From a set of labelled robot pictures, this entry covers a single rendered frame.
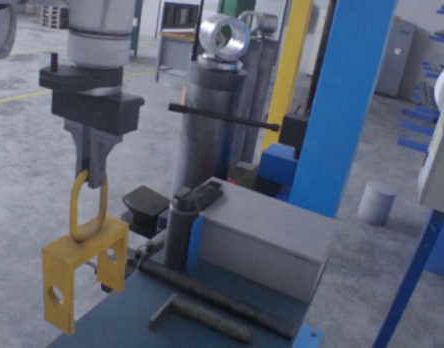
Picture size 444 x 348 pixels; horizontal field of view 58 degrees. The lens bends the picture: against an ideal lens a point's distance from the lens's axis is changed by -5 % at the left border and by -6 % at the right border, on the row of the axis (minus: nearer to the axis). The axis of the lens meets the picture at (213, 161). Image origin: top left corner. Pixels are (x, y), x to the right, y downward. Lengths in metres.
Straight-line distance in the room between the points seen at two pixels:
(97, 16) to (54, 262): 0.37
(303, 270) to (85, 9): 0.76
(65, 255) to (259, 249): 0.53
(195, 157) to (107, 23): 1.02
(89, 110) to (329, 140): 0.89
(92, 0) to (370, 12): 0.90
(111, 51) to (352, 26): 0.86
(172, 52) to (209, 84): 6.23
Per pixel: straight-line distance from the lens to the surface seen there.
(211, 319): 0.93
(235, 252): 1.08
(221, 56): 1.47
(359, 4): 1.29
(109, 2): 0.56
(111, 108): 0.58
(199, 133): 1.49
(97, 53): 0.57
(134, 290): 1.01
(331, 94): 1.32
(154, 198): 1.53
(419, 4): 12.02
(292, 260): 1.03
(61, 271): 0.69
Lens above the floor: 1.72
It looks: 22 degrees down
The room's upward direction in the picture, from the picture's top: 10 degrees clockwise
